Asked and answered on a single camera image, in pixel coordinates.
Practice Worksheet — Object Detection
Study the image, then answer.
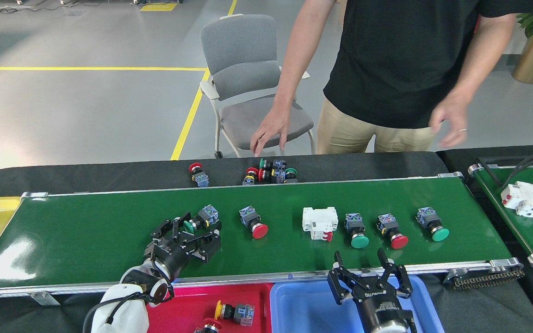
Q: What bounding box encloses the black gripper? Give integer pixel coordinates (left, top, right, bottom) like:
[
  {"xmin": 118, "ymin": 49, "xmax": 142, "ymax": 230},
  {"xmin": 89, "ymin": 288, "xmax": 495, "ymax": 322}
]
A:
[
  {"xmin": 143, "ymin": 211, "xmax": 223, "ymax": 284},
  {"xmin": 327, "ymin": 248, "xmax": 416, "ymax": 328}
]

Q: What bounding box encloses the white circuit breaker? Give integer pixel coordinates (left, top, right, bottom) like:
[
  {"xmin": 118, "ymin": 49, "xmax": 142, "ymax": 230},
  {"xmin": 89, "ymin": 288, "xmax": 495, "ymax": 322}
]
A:
[
  {"xmin": 302, "ymin": 207, "xmax": 339, "ymax": 242},
  {"xmin": 501, "ymin": 181, "xmax": 533, "ymax": 219}
]

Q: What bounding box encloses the yellow push button switch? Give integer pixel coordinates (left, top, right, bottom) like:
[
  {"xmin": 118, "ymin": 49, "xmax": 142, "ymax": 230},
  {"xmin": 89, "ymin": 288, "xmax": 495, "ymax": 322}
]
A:
[{"xmin": 214, "ymin": 301, "xmax": 255, "ymax": 327}]

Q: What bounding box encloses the red plastic tray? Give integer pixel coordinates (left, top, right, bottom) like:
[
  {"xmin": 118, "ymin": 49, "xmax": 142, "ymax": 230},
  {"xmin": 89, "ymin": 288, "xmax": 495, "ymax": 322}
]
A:
[{"xmin": 146, "ymin": 282, "xmax": 274, "ymax": 333}]

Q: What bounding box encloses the blue plastic tray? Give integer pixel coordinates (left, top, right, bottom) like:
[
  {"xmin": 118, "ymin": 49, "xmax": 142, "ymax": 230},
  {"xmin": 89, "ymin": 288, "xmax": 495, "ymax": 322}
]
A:
[{"xmin": 269, "ymin": 275, "xmax": 445, "ymax": 333}]

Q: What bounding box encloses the green infeed conveyor belt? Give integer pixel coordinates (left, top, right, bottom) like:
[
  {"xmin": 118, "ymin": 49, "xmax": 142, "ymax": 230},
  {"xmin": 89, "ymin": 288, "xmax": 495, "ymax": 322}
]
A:
[{"xmin": 468, "ymin": 162, "xmax": 533, "ymax": 268}]

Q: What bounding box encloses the person's right hand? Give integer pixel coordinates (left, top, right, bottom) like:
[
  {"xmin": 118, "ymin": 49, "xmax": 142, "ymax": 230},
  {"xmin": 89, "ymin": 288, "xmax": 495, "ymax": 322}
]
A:
[{"xmin": 249, "ymin": 110, "xmax": 292, "ymax": 156}]

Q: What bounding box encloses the person's left hand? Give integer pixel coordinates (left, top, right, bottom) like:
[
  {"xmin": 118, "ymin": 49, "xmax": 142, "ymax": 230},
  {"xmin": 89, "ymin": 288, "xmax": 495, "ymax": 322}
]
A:
[{"xmin": 428, "ymin": 94, "xmax": 471, "ymax": 149}]

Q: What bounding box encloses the grey office chair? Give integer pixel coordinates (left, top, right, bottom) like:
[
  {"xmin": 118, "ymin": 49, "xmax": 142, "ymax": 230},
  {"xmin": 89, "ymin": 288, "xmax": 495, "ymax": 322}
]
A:
[{"xmin": 199, "ymin": 14, "xmax": 316, "ymax": 159}]

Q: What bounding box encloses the person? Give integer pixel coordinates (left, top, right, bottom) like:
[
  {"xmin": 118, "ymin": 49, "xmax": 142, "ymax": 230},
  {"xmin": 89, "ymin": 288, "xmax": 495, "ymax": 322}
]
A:
[{"xmin": 249, "ymin": 0, "xmax": 533, "ymax": 155}]

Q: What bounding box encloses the roller drive chain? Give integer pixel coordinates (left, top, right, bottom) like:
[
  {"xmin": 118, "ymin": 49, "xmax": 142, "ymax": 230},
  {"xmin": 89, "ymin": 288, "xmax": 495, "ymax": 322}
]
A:
[{"xmin": 452, "ymin": 268, "xmax": 525, "ymax": 290}]

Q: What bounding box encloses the black guide bracket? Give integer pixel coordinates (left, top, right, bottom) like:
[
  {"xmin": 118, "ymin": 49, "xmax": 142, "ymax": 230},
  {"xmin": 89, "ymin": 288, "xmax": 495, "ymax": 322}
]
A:
[{"xmin": 478, "ymin": 156, "xmax": 504, "ymax": 186}]

